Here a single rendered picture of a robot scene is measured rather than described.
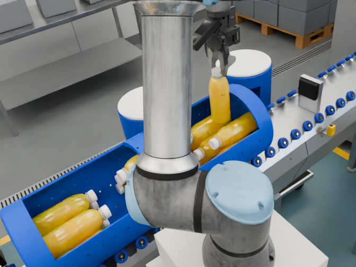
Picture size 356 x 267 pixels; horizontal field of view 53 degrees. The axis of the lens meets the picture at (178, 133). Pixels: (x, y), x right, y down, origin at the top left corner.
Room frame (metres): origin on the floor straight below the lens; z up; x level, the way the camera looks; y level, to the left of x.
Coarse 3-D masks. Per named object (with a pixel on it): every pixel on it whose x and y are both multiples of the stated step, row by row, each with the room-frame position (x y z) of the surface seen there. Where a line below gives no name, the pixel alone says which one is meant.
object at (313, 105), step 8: (304, 80) 1.29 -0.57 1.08; (312, 80) 1.27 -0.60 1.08; (304, 88) 1.28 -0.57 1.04; (312, 88) 1.24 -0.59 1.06; (320, 88) 1.23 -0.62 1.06; (304, 96) 1.29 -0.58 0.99; (312, 96) 1.24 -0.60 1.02; (320, 96) 1.24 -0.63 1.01; (304, 104) 1.29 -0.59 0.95; (312, 104) 1.25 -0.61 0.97; (320, 104) 1.24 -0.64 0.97
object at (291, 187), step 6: (306, 174) 1.59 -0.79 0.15; (312, 174) 1.58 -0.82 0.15; (294, 180) 1.56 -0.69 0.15; (300, 180) 1.55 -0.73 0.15; (306, 180) 1.56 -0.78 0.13; (288, 186) 1.51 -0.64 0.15; (294, 186) 1.51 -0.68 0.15; (300, 186) 1.60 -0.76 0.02; (282, 192) 1.48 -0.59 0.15; (288, 192) 1.48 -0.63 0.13
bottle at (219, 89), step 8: (216, 80) 1.01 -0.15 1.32; (224, 80) 1.01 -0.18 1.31; (216, 88) 1.00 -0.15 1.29; (224, 88) 1.00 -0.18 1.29; (216, 96) 1.00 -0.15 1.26; (224, 96) 1.00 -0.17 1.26; (216, 104) 1.00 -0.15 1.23; (224, 104) 1.00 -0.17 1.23; (216, 112) 1.00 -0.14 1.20; (224, 112) 1.00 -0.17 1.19; (216, 120) 1.00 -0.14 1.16; (224, 120) 1.00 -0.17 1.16
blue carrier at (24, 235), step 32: (256, 96) 1.02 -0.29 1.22; (96, 160) 0.88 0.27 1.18; (224, 160) 0.84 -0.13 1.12; (32, 192) 0.75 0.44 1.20; (64, 192) 0.84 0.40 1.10; (96, 192) 0.88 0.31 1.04; (32, 224) 0.62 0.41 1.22; (128, 224) 0.65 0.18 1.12; (32, 256) 0.55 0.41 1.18; (64, 256) 0.56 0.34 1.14; (96, 256) 0.59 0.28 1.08
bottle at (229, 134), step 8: (248, 112) 1.03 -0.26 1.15; (240, 120) 0.99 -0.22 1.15; (248, 120) 0.99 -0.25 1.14; (224, 128) 0.96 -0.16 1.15; (232, 128) 0.96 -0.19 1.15; (240, 128) 0.96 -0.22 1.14; (248, 128) 0.97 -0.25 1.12; (256, 128) 1.00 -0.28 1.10; (216, 136) 0.95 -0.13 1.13; (224, 136) 0.94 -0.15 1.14; (232, 136) 0.94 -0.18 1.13; (240, 136) 0.95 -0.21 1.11; (224, 144) 0.92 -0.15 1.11
